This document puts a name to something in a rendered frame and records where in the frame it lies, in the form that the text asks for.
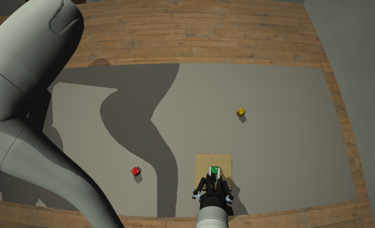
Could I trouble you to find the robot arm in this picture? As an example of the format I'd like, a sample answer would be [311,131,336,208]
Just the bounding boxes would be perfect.
[0,0,125,228]

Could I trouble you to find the green die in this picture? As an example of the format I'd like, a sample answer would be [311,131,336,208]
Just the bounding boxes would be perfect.
[211,167,218,175]

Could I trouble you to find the red die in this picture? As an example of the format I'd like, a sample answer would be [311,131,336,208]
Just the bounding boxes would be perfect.
[131,167,140,176]

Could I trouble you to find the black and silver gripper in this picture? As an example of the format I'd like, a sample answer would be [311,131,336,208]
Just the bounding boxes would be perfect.
[192,167,234,210]

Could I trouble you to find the tan flat mat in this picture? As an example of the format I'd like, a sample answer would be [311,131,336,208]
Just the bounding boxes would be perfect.
[194,153,232,190]

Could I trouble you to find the yellow die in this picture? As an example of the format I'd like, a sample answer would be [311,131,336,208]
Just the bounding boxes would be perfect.
[237,108,245,117]

